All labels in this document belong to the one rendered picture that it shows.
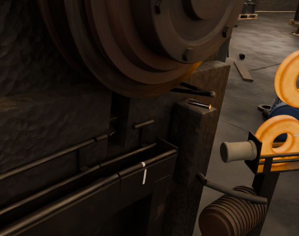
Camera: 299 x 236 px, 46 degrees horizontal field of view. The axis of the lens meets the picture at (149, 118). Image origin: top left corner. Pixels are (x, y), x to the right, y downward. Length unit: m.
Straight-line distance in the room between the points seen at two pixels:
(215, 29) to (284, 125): 0.46
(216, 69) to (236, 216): 0.44
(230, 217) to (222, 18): 0.56
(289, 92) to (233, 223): 0.39
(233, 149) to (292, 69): 0.27
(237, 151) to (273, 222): 1.01
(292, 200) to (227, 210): 1.23
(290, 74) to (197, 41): 0.38
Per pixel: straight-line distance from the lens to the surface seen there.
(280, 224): 2.02
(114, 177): 0.77
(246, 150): 1.05
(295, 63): 1.00
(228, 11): 0.74
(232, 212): 1.06
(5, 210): 0.73
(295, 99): 1.03
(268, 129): 1.06
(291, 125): 1.09
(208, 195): 2.05
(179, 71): 0.76
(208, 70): 1.08
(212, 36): 0.70
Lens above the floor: 1.13
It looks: 23 degrees down
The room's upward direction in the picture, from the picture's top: 8 degrees clockwise
